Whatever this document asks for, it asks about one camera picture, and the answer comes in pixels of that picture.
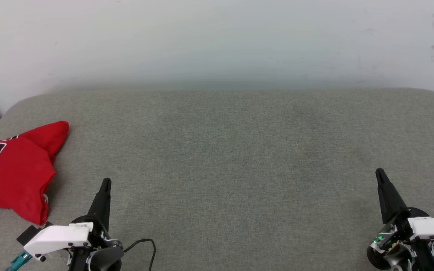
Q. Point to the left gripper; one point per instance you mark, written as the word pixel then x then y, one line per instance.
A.
pixel 57 237

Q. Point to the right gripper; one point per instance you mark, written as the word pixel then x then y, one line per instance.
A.
pixel 431 227

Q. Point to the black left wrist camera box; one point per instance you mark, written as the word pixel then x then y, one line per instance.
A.
pixel 28 235

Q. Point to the grey fabric sofa cushion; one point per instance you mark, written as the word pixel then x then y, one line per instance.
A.
pixel 224 158

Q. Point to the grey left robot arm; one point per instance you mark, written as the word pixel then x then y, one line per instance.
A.
pixel 107 260

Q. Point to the red basketball jersey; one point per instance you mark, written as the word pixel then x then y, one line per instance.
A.
pixel 17 173

